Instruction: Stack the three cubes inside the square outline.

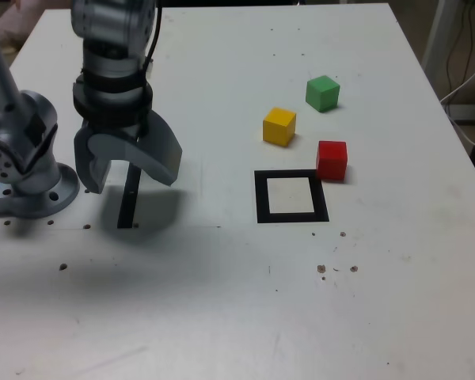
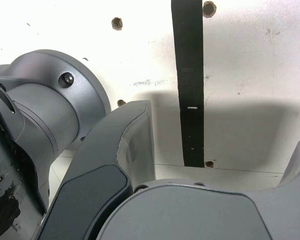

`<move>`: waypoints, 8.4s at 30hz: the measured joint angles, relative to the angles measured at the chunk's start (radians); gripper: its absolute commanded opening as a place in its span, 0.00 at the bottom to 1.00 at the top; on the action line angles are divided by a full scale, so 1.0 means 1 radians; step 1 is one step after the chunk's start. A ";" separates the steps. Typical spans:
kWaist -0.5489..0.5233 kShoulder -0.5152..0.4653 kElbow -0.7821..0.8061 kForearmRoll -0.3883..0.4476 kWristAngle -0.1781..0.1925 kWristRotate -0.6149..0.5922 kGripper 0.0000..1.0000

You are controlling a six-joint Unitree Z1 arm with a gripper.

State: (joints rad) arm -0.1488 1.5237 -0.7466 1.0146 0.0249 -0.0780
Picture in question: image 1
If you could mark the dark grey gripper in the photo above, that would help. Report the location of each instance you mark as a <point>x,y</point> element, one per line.
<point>118,130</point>

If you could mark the yellow cube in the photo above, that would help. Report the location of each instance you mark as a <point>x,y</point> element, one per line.
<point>279,128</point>

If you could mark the red cube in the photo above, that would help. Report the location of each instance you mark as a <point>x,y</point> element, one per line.
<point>331,162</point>

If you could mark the green cube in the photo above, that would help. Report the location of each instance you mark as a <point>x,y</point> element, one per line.
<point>321,94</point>

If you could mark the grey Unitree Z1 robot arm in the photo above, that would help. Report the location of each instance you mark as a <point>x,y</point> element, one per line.
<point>35,186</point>

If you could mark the black tape square outline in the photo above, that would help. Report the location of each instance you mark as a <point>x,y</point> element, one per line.
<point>261,198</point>

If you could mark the black tape strip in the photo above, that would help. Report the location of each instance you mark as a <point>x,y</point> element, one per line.
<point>127,206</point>

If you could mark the pale pink background object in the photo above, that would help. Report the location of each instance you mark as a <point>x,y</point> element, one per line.
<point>12,20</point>

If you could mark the grey metal frame leg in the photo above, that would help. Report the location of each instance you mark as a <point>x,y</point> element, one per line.
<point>439,27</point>

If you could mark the grey horizontal frame bar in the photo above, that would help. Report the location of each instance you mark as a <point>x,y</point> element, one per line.
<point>471,112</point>

